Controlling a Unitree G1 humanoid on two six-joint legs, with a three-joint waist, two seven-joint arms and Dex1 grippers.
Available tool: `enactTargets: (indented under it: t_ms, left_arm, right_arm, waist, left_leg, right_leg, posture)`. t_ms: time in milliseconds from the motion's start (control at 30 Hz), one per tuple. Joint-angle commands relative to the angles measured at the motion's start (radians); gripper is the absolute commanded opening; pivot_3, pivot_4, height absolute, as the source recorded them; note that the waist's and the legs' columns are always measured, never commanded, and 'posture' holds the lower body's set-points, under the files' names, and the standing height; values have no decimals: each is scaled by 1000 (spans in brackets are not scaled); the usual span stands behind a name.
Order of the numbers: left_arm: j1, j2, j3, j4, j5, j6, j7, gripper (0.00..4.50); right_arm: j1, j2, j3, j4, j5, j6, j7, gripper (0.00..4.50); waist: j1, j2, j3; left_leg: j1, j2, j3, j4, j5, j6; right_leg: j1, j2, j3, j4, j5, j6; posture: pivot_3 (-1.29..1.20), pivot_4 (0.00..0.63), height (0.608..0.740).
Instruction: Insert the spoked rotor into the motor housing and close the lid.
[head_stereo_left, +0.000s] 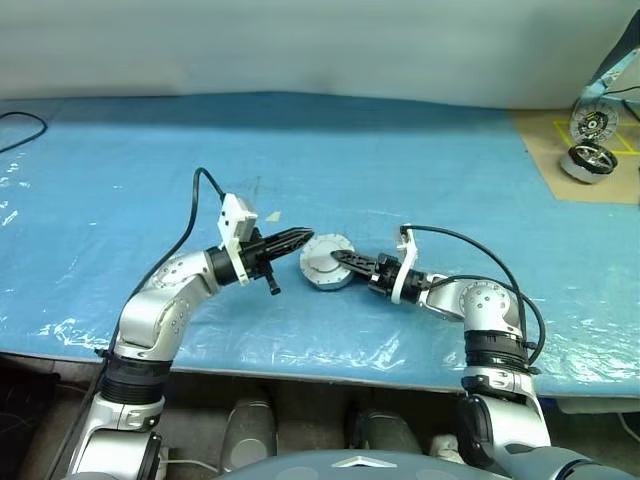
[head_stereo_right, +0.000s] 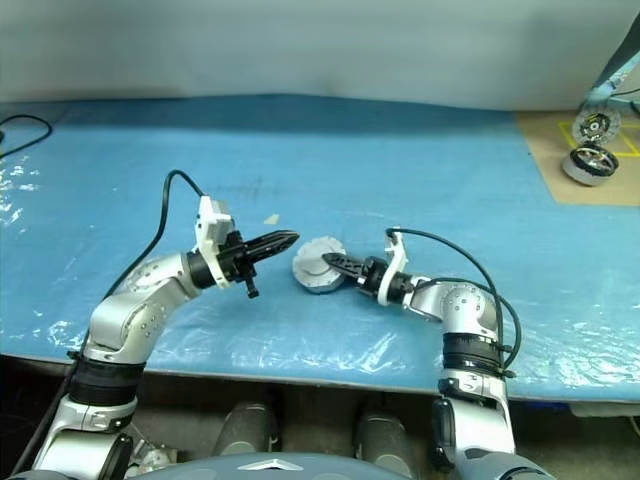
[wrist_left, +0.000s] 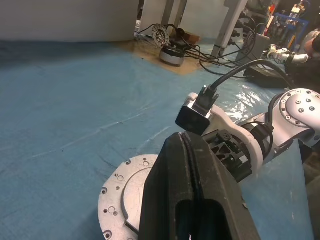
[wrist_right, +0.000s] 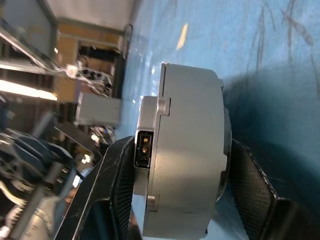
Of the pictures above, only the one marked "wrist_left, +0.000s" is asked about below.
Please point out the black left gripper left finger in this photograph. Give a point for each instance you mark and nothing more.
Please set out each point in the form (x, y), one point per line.
(162, 190)

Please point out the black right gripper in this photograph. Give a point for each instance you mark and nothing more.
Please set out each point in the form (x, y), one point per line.
(233, 160)

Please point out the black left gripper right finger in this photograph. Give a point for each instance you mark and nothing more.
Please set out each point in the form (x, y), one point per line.
(220, 187)

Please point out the silver motor stator housing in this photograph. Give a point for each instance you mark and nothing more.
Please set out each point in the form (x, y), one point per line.
(117, 200)

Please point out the spare silver motor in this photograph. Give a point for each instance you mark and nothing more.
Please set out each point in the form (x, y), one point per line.
(171, 58)

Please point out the black power adapter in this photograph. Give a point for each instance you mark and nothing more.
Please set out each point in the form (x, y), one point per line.
(265, 76)

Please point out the grey flat panel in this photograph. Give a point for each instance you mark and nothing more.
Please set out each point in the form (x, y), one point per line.
(260, 47)

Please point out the brown box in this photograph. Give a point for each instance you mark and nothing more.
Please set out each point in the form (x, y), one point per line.
(192, 37)

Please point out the white metal table leg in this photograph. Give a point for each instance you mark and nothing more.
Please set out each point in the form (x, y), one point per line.
(230, 25)

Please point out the tan cardboard board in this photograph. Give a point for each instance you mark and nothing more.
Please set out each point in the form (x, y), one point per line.
(147, 53)

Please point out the blue storage rack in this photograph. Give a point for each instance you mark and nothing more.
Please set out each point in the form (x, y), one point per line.
(287, 22)

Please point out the white backdrop panel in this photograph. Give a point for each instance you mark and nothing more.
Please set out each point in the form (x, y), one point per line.
(62, 17)

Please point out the white cabinet frame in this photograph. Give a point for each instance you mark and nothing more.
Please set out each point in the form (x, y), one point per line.
(155, 12)

